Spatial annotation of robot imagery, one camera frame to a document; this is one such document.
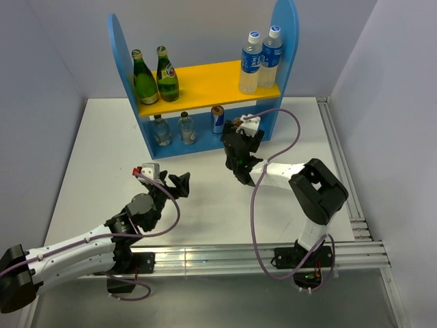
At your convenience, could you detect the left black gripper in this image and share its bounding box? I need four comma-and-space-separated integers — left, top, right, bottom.
145, 170, 189, 230

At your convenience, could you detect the clear glass bottle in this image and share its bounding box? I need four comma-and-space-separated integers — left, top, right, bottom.
178, 111, 196, 145
152, 114, 171, 146

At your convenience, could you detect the blue and yellow wooden shelf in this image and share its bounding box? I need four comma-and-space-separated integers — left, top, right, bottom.
107, 1, 300, 159

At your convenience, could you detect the green Perrier bottle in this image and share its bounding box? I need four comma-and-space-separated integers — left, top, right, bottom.
156, 46, 180, 102
131, 49, 158, 105

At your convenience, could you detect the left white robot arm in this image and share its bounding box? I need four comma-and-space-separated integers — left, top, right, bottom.
1, 167, 191, 314

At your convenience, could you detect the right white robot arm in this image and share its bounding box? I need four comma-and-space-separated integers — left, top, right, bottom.
221, 121, 348, 269

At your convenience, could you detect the left clear water bottle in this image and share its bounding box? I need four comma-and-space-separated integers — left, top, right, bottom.
238, 31, 262, 94

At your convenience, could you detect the clear water bottle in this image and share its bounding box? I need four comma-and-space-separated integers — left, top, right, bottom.
238, 31, 262, 94
257, 25, 282, 89

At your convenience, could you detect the right clear water bottle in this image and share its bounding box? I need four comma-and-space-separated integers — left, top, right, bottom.
257, 25, 282, 89

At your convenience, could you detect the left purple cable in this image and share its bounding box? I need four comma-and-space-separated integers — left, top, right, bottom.
0, 170, 182, 301

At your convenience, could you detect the purple cable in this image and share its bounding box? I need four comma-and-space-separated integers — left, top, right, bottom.
0, 170, 182, 301
244, 108, 337, 292

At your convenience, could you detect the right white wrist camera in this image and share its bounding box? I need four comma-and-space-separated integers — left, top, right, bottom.
236, 115, 261, 137

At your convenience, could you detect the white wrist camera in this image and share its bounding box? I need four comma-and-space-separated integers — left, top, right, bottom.
236, 115, 261, 137
132, 163, 160, 180

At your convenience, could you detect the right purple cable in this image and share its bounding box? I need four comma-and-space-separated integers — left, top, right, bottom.
244, 108, 337, 292

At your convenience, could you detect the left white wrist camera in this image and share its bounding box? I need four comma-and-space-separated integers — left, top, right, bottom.
132, 163, 160, 180

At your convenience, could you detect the aluminium side rail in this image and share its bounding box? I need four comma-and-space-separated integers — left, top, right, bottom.
316, 97, 373, 242

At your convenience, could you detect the aluminium front rail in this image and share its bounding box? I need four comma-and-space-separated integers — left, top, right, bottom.
18, 238, 392, 328

